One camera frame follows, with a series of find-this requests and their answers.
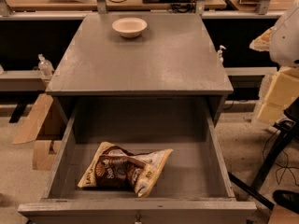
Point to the brown chip bag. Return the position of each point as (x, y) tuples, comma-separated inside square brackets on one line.
[(113, 167)]

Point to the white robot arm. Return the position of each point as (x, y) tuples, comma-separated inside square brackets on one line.
[(282, 39)]

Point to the open grey top drawer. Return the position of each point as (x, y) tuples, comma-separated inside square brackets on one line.
[(193, 187)]

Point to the grey cabinet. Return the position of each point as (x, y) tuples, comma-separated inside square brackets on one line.
[(173, 56)]

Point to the white bowl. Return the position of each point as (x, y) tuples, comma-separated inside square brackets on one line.
[(129, 27)]

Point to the white pump dispenser bottle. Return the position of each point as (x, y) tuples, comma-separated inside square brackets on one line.
[(220, 52)]

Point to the clear plastic bottle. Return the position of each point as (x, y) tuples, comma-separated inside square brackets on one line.
[(45, 66)]

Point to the wooden back table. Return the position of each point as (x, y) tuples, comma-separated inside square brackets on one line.
[(112, 5)]

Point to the cardboard box pieces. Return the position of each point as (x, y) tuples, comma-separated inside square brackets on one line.
[(44, 127)]

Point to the yellow foam blocks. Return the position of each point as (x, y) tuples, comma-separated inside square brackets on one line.
[(277, 93)]

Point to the black stand legs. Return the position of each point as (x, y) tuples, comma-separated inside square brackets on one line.
[(288, 130)]

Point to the black shoe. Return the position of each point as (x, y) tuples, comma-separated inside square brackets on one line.
[(287, 199)]

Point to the metal drawer handle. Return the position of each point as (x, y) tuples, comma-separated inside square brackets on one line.
[(138, 219)]

